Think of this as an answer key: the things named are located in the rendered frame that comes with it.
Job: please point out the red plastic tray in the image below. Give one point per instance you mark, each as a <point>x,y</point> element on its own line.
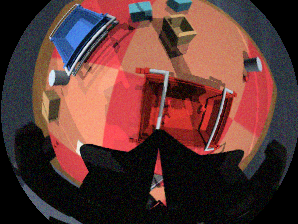
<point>188,125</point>

